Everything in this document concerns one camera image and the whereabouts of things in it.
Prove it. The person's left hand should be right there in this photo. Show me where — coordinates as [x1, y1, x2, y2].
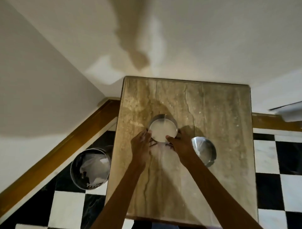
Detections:
[131, 130, 152, 169]

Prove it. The person's right hand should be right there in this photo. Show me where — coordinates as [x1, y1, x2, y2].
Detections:
[166, 128, 198, 167]

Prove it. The small steel pot with handles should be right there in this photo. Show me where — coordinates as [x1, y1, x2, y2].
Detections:
[147, 114, 179, 148]

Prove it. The person's left forearm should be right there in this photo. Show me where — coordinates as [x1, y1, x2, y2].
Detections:
[90, 164, 148, 229]

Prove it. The person's right forearm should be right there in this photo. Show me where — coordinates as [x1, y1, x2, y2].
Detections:
[184, 158, 264, 229]

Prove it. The round steel lid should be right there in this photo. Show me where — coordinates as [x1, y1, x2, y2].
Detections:
[191, 137, 217, 168]

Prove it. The marble-top table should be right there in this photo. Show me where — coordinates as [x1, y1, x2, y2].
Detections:
[105, 76, 258, 228]

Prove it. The steel bin with plastic bag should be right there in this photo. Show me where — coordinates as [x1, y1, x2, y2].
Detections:
[70, 145, 114, 191]

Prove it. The wooden skirting board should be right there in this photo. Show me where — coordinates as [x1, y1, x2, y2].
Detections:
[251, 112, 302, 132]
[0, 99, 121, 211]

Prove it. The white flat panel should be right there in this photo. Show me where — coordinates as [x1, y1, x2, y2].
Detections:
[268, 101, 302, 122]

